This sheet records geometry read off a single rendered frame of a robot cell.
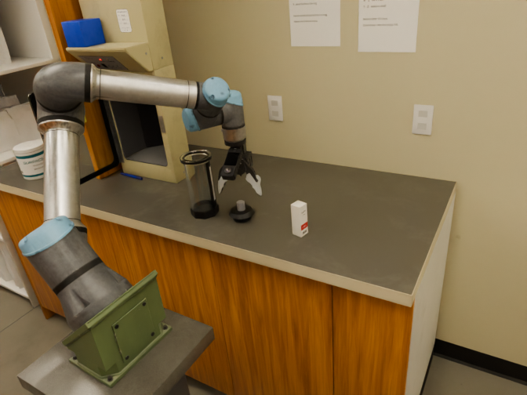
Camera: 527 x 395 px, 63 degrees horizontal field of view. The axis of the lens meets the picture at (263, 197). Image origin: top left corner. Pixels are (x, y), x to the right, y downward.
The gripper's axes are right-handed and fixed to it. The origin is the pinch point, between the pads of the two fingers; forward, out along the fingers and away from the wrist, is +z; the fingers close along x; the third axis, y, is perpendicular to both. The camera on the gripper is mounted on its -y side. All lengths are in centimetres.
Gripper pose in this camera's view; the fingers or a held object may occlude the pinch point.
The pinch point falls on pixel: (239, 196)
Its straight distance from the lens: 146.7
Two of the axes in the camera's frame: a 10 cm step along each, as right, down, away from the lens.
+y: 2.6, -4.7, 8.5
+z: 0.8, 8.8, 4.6
